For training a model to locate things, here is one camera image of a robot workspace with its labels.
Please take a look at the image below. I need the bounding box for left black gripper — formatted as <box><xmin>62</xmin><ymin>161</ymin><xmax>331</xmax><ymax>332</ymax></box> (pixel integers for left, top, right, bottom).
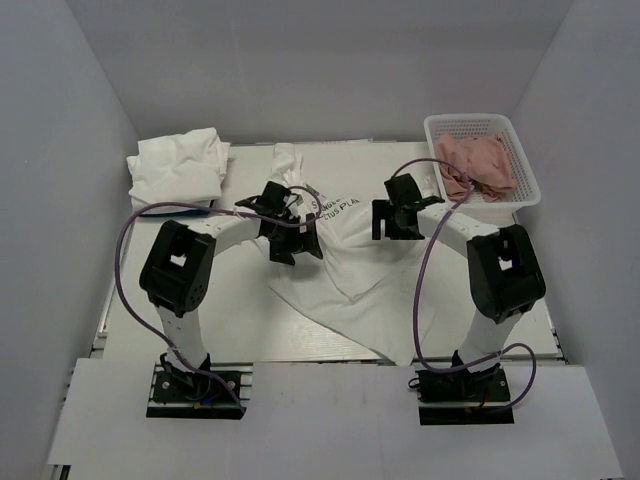
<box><xmin>264</xmin><ymin>212</ymin><xmax>322</xmax><ymax>265</ymax></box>

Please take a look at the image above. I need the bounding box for white printed t shirt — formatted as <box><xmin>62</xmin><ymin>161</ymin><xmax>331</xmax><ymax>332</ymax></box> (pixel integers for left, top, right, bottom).
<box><xmin>239</xmin><ymin>141</ymin><xmax>496</xmax><ymax>367</ymax></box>

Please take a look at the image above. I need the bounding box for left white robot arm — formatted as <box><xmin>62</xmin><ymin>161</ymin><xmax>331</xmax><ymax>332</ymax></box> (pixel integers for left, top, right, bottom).
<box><xmin>139</xmin><ymin>181</ymin><xmax>323</xmax><ymax>399</ymax></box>

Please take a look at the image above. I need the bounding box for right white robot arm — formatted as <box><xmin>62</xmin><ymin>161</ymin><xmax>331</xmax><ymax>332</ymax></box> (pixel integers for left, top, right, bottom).
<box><xmin>372</xmin><ymin>174</ymin><xmax>546</xmax><ymax>399</ymax></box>

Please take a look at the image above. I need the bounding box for pink t shirt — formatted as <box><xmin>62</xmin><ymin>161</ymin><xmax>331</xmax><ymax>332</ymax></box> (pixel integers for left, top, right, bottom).
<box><xmin>435</xmin><ymin>134</ymin><xmax>518</xmax><ymax>202</ymax></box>

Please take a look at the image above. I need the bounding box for white plastic basket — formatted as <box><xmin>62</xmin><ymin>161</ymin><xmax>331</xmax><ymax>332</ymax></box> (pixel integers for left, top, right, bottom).
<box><xmin>424</xmin><ymin>113</ymin><xmax>541</xmax><ymax>217</ymax></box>

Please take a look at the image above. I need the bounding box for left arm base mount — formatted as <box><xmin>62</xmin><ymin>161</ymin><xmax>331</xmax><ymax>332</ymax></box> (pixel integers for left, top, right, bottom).
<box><xmin>146</xmin><ymin>354</ymin><xmax>253</xmax><ymax>420</ymax></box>

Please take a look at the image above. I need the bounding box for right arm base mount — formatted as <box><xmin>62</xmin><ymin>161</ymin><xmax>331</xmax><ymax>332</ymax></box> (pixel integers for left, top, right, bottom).
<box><xmin>408</xmin><ymin>363</ymin><xmax>514</xmax><ymax>426</ymax></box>

